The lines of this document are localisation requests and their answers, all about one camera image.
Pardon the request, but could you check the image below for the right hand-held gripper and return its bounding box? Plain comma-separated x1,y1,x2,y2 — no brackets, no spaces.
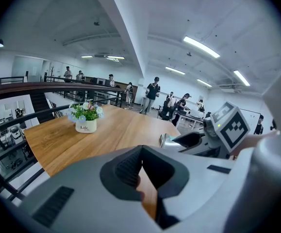
165,101,250,159

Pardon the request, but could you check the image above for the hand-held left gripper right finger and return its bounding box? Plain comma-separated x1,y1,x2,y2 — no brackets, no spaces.
142,145,237,233

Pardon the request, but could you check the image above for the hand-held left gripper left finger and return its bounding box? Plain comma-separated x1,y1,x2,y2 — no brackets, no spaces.
21,145,166,233

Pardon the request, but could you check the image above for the person's right forearm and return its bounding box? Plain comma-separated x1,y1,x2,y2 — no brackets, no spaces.
232,130,281,158

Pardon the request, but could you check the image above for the white desk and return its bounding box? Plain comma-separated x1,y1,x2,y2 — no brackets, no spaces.
176,109,207,129

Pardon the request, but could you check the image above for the black swivel chair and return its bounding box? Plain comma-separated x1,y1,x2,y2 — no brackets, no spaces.
157,100,175,121

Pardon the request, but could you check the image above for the white pot with flowers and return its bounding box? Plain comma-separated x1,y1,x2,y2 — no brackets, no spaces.
67,101,105,134

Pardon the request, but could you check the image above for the whiteboard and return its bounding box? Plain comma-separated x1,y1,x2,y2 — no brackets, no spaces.
238,108,261,131

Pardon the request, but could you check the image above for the dark railing with brown handrail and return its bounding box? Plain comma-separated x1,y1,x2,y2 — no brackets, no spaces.
0,76,123,203

